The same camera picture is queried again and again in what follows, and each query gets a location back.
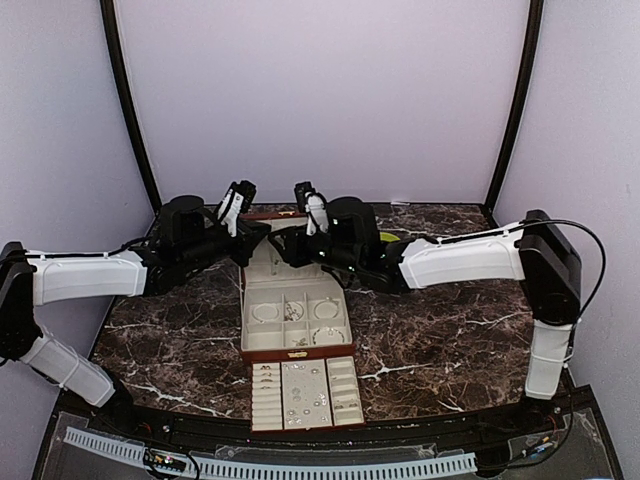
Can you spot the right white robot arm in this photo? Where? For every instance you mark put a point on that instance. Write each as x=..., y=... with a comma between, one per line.
x=533, y=252

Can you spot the black front rail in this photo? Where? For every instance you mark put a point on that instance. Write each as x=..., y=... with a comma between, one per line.
x=199, y=408

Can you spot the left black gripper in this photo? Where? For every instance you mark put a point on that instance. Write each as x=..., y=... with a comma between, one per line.
x=248, y=240

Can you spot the green plastic bowl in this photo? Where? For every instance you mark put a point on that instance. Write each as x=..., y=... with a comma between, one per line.
x=387, y=237

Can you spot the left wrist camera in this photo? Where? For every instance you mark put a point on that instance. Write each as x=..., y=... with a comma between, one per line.
x=236, y=201

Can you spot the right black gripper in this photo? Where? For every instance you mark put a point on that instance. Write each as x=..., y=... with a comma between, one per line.
x=294, y=253

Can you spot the silver bangle with charm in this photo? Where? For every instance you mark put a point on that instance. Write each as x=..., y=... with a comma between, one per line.
x=326, y=336

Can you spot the brown wooden jewelry box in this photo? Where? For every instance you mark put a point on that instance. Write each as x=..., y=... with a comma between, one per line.
x=281, y=306

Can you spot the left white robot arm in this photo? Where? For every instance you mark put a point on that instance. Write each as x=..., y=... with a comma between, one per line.
x=30, y=279

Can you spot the white slotted cable duct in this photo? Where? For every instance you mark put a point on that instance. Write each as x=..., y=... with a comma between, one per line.
x=247, y=463

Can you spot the beige jewelry tray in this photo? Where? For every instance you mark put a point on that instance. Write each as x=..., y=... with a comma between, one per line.
x=302, y=395

